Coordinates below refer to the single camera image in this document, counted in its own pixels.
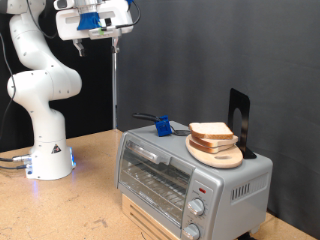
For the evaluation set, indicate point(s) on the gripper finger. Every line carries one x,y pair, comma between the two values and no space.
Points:
80,48
115,45

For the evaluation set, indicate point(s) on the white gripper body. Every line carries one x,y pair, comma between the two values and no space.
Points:
66,29

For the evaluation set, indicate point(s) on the metal spatula with blue block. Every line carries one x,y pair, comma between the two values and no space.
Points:
163,126

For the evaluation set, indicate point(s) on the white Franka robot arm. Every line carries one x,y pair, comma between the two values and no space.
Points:
43,86

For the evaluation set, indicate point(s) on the wooden box under oven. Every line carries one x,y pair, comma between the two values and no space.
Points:
140,220

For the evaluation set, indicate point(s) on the silver oven knob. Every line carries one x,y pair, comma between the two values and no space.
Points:
196,206
191,232

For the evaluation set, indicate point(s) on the silver toaster oven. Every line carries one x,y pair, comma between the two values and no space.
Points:
233,213

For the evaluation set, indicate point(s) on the vertical metal pole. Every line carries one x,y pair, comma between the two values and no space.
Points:
114,93

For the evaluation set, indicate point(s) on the grey backdrop cloth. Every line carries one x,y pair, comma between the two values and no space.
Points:
206,50

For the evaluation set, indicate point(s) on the black curtain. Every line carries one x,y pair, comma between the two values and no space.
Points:
15,136

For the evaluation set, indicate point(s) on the black metal bookend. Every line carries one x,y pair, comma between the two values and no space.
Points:
245,110

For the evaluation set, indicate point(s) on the wooden cutting board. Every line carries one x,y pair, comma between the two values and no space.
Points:
220,160

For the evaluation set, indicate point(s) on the red indicator light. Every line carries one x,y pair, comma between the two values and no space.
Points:
202,190

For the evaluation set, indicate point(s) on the wrist camera on blue mount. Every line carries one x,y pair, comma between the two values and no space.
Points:
88,21

